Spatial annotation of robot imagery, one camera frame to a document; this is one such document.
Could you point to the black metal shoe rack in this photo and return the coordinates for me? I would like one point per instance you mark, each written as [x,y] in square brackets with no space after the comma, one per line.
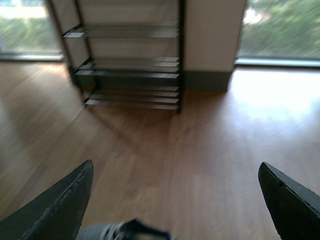
[127,53]

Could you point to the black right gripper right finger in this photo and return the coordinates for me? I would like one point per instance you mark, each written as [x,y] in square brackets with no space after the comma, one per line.
[294,209]

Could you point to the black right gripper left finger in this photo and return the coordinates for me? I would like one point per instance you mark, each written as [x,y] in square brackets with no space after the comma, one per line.
[57,213]

